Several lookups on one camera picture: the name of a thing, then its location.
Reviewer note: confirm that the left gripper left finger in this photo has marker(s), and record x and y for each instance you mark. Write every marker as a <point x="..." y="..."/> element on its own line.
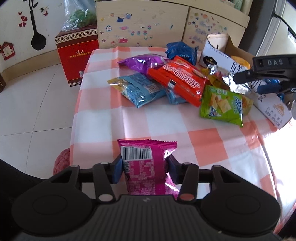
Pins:
<point x="106" y="174"/>

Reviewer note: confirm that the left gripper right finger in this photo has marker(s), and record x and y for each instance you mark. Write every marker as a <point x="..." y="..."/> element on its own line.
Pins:
<point x="186" y="175"/>

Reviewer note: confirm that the magenta snack bag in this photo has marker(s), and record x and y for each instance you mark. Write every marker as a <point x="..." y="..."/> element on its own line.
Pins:
<point x="145" y="167"/>

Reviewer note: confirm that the silver foil snack bag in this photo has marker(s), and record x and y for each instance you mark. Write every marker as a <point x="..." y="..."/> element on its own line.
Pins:
<point x="219" y="77"/>

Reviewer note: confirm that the green cracker bag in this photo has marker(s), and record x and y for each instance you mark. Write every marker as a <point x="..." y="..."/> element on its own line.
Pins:
<point x="223" y="105"/>

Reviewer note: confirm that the red snack bag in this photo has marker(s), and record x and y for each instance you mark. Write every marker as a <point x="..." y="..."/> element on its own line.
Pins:
<point x="183" y="78"/>

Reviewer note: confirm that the light blue snack bag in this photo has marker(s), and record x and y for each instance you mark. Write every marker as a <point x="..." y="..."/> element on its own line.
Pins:
<point x="140" y="90"/>

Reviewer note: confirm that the dark blue snack bag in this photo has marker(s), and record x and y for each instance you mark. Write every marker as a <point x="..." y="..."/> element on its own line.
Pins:
<point x="182" y="50"/>
<point x="272" y="86"/>

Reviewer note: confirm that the purple snack bag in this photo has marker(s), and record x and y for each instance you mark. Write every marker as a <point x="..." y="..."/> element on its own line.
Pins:
<point x="142" y="63"/>

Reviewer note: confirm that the yellow snack bag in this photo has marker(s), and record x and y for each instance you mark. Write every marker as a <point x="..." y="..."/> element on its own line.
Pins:
<point x="241" y="61"/>

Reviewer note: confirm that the silver refrigerator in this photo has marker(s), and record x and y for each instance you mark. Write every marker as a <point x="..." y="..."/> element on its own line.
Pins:
<point x="271" y="28"/>

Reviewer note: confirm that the pink round stool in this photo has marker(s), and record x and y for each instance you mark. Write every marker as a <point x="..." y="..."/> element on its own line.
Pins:
<point x="62" y="161"/>

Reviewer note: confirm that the pink checkered tablecloth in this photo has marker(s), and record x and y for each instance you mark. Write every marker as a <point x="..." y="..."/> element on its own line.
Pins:
<point x="258" y="151"/>

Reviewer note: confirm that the cardboard milk box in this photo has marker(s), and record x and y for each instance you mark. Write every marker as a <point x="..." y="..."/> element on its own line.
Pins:
<point x="218" y="50"/>

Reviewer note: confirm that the red gift box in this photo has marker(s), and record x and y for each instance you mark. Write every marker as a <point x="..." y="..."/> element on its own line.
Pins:
<point x="74" y="49"/>

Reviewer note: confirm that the beige cabinet with stickers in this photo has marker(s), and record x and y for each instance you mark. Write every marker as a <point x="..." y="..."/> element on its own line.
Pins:
<point x="157" y="23"/>

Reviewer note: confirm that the plastic bag with greens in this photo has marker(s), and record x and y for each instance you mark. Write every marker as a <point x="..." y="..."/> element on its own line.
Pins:
<point x="79" y="14"/>

